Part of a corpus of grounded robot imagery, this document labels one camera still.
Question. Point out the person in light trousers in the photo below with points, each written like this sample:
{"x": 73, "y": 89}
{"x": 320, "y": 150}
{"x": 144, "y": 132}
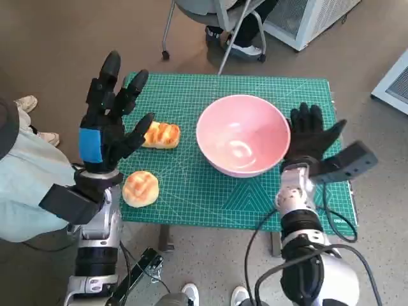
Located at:
{"x": 25, "y": 178}

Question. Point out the person on chair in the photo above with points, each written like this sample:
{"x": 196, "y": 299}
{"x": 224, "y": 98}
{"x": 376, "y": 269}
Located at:
{"x": 252, "y": 22}

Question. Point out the white shoe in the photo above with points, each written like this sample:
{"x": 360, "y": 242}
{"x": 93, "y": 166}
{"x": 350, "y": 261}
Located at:
{"x": 239, "y": 296}
{"x": 190, "y": 294}

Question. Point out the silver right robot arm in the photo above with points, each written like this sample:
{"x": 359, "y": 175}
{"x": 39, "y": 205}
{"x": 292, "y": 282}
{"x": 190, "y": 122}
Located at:
{"x": 296, "y": 197}

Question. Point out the green cutting mat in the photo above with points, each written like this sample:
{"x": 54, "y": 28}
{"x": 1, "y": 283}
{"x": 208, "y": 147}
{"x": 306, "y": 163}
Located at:
{"x": 191, "y": 197}

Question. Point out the black metal rail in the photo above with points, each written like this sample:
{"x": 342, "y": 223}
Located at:
{"x": 137, "y": 274}

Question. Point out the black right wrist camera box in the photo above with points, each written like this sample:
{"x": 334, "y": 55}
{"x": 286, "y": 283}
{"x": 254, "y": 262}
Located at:
{"x": 347, "y": 162}

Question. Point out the round toy bread bun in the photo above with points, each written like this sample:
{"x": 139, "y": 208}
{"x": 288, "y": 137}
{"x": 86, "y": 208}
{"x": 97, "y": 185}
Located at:
{"x": 140, "y": 188}

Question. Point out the white mesh cabinet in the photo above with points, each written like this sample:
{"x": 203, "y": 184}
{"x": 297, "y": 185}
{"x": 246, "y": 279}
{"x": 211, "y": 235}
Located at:
{"x": 318, "y": 19}
{"x": 395, "y": 86}

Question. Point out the grey office chair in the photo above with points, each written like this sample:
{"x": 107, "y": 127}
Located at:
{"x": 191, "y": 12}

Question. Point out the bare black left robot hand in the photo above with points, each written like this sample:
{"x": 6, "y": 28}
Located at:
{"x": 108, "y": 137}

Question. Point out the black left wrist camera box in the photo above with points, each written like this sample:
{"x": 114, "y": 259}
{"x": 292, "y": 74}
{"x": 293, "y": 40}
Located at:
{"x": 70, "y": 204}

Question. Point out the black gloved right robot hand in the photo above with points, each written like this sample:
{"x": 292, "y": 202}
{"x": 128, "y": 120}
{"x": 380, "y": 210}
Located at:
{"x": 306, "y": 137}

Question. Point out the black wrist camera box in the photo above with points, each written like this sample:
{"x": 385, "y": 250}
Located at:
{"x": 70, "y": 204}
{"x": 347, "y": 162}

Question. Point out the pink bowl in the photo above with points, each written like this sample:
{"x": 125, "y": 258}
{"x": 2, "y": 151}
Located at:
{"x": 223, "y": 134}

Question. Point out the long toy bread loaf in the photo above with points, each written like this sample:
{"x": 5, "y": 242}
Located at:
{"x": 165, "y": 134}

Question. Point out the silver metal rod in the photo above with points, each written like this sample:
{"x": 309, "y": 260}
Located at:
{"x": 228, "y": 52}

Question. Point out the dark table leg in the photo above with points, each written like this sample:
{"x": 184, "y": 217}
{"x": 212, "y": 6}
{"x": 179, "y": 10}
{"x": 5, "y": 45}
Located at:
{"x": 276, "y": 245}
{"x": 165, "y": 239}

